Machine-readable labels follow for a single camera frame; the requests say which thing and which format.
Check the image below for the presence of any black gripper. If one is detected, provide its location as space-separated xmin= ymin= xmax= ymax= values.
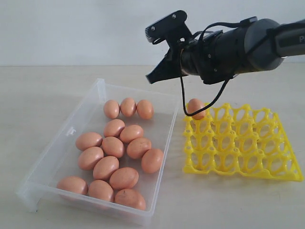
xmin=146 ymin=31 xmax=223 ymax=84

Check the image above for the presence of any brown egg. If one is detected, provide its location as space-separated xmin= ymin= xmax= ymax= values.
xmin=103 ymin=100 xmax=120 ymax=119
xmin=88 ymin=180 xmax=114 ymax=202
xmin=119 ymin=125 xmax=144 ymax=144
xmin=120 ymin=97 xmax=136 ymax=117
xmin=93 ymin=156 xmax=119 ymax=181
xmin=126 ymin=137 xmax=152 ymax=159
xmin=109 ymin=167 xmax=139 ymax=190
xmin=141 ymin=148 xmax=163 ymax=174
xmin=114 ymin=188 xmax=146 ymax=210
xmin=101 ymin=136 xmax=125 ymax=158
xmin=103 ymin=119 xmax=125 ymax=137
xmin=56 ymin=176 xmax=88 ymax=195
xmin=75 ymin=132 xmax=102 ymax=151
xmin=187 ymin=98 xmax=206 ymax=120
xmin=78 ymin=146 xmax=104 ymax=170
xmin=137 ymin=99 xmax=154 ymax=120

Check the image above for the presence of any clear plastic bin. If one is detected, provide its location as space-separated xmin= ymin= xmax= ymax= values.
xmin=17 ymin=79 xmax=179 ymax=226

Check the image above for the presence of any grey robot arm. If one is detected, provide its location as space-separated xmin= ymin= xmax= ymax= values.
xmin=145 ymin=17 xmax=305 ymax=84

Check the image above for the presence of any yellow plastic egg tray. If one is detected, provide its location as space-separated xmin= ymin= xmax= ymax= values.
xmin=183 ymin=104 xmax=304 ymax=182

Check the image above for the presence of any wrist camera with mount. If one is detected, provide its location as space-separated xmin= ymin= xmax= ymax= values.
xmin=145 ymin=10 xmax=192 ymax=48

